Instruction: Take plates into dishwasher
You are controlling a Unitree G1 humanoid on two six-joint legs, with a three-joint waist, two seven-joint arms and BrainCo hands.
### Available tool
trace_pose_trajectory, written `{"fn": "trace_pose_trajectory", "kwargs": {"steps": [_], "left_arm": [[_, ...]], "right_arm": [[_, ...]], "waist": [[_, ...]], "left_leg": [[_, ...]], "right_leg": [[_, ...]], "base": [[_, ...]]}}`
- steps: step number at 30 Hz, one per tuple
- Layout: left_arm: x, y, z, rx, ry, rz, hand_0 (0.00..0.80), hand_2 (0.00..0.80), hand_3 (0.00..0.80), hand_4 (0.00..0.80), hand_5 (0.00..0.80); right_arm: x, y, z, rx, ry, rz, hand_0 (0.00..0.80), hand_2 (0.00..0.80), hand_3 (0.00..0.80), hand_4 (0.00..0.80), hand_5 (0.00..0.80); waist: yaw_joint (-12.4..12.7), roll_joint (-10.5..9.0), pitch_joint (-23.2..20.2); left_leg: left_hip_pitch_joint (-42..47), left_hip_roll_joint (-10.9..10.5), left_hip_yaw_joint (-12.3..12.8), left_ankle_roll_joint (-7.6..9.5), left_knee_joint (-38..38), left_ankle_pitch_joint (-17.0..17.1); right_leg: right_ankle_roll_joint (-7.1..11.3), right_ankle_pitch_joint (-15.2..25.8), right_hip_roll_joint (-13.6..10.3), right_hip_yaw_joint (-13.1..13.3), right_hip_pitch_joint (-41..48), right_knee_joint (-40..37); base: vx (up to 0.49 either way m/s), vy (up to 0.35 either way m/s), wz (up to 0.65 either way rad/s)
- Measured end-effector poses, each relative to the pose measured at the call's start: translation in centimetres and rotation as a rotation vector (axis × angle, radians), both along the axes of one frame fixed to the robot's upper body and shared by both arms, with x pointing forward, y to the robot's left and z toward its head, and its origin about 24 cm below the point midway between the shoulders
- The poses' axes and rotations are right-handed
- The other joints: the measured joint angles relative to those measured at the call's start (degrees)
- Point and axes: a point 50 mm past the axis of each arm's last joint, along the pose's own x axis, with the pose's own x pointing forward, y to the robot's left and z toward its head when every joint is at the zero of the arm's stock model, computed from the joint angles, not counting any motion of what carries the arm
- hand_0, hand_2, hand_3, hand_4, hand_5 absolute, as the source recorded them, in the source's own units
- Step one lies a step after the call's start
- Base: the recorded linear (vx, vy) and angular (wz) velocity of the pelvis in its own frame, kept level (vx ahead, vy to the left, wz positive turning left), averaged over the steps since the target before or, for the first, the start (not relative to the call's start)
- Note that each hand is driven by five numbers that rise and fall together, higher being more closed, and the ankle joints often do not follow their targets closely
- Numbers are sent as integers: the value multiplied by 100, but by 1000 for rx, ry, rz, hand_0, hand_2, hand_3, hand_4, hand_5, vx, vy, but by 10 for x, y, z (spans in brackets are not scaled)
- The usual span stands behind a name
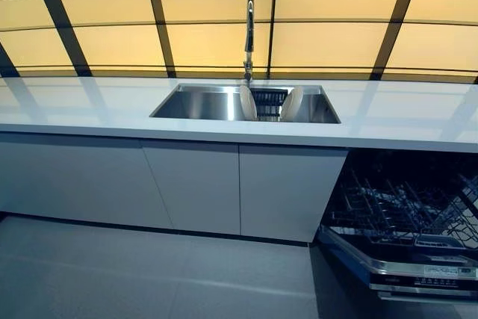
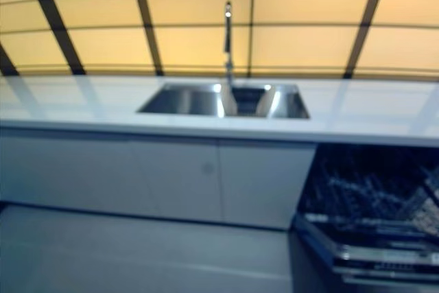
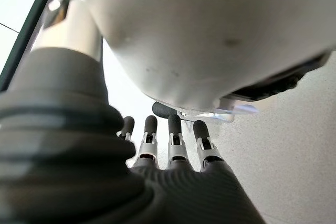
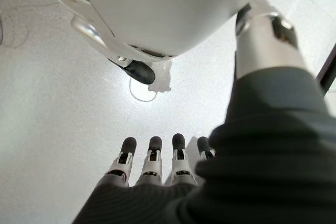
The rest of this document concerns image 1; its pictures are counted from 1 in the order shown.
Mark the open dishwasher door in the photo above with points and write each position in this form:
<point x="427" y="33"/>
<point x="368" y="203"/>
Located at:
<point x="392" y="263"/>

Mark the white round plate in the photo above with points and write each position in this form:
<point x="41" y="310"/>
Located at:
<point x="292" y="104"/>
<point x="247" y="104"/>

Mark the stainless steel sink basin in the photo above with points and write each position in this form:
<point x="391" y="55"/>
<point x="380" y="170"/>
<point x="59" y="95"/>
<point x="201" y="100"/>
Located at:
<point x="209" y="104"/>

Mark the black sink drying rack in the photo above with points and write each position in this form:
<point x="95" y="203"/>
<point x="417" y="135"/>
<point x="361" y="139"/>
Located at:
<point x="267" y="102"/>

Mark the white cabinet door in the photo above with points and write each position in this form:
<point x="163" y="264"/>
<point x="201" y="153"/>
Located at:
<point x="194" y="188"/>
<point x="74" y="181"/>
<point x="287" y="192"/>

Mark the chrome kitchen faucet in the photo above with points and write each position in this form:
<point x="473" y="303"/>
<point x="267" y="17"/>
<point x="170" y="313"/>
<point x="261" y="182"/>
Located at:
<point x="249" y="31"/>

